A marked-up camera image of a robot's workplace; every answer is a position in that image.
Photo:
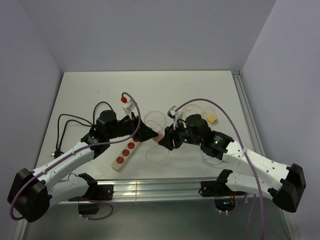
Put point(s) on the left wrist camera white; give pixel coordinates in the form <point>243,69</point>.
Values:
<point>128,106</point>

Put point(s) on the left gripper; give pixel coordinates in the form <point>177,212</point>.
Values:
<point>146,133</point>

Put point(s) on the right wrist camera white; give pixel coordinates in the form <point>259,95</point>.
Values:
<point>175,115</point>

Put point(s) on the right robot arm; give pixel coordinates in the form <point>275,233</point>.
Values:
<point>283,184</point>

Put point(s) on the aluminium right side rail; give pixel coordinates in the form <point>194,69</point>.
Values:
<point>248,115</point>

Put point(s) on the beige red power strip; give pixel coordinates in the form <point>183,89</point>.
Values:
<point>124,156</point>

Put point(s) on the aluminium front rail frame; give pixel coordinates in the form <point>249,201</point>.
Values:
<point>123,190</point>

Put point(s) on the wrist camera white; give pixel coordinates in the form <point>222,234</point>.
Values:
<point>175,115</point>
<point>128,106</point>

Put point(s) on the yellow charger plug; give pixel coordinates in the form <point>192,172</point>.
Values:
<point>212,119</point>

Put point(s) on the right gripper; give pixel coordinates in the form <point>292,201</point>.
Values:
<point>170,134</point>

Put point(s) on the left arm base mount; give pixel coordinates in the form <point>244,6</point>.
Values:
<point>98,197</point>

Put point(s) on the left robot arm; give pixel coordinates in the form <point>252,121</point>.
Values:
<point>91,146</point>

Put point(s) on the pink charger plug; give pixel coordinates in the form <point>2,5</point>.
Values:
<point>159,137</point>

